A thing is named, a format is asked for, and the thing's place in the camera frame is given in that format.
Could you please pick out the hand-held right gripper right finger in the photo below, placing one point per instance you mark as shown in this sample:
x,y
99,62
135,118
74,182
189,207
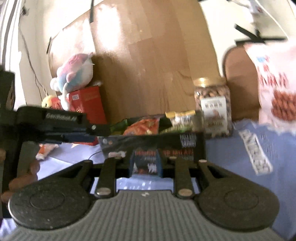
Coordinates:
x,y
181,176

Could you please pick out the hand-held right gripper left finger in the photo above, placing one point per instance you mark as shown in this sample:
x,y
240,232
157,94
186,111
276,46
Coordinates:
x,y
109,166

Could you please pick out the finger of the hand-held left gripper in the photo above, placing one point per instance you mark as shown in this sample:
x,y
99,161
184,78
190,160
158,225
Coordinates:
x,y
69,136

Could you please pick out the black cardboard box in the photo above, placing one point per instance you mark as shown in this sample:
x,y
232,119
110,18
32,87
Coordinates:
x,y
175,143

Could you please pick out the small blue packet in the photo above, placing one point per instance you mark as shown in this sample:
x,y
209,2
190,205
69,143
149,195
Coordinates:
x,y
145,164

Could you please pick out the person's left hand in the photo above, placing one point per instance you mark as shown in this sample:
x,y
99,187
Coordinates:
x,y
23,182

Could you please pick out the yellow plush chick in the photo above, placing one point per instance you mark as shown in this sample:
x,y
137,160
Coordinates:
x,y
48,100

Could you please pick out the orange white packet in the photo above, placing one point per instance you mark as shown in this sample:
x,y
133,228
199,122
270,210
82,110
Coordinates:
x,y
46,149

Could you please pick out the red gift box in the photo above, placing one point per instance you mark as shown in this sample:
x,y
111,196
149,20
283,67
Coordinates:
x,y
90,104

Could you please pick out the pastel plush toy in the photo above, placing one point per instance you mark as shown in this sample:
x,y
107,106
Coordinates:
x,y
74,71

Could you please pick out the blue printed blanket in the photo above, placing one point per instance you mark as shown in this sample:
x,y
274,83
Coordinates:
x,y
231,162

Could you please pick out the yellow white snack packet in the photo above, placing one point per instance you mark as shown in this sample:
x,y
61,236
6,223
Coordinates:
x,y
182,119

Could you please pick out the nut jar with gold lid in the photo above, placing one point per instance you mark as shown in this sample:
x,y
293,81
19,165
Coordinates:
x,y
212,111

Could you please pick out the wooden board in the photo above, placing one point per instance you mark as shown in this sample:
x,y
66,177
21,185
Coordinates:
x,y
150,58

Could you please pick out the brown chair back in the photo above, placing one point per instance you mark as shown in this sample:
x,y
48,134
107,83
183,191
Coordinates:
x,y
240,81

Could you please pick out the pink snack bag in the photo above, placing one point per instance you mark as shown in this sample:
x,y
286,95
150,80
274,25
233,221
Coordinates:
x,y
277,92

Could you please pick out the black tape strip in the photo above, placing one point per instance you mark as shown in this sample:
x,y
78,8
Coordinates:
x,y
252,34

